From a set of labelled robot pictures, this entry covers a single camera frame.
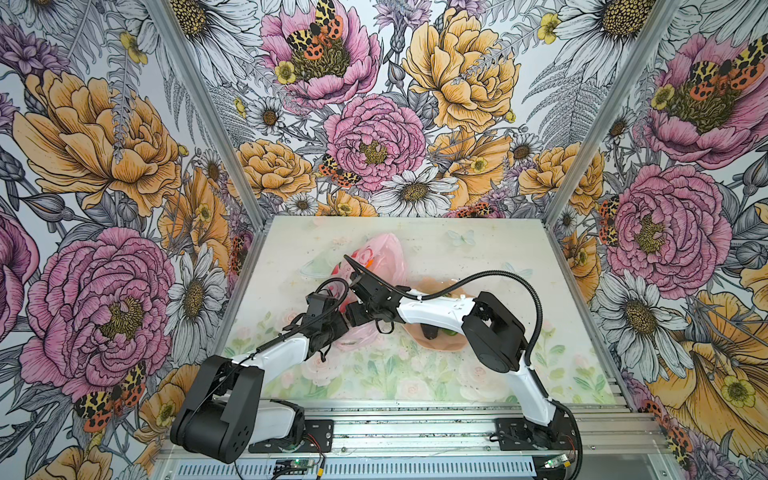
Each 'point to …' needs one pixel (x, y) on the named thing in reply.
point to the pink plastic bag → (382, 255)
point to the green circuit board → (293, 464)
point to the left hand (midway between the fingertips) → (341, 333)
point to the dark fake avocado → (430, 332)
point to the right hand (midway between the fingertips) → (358, 319)
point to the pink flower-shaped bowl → (441, 342)
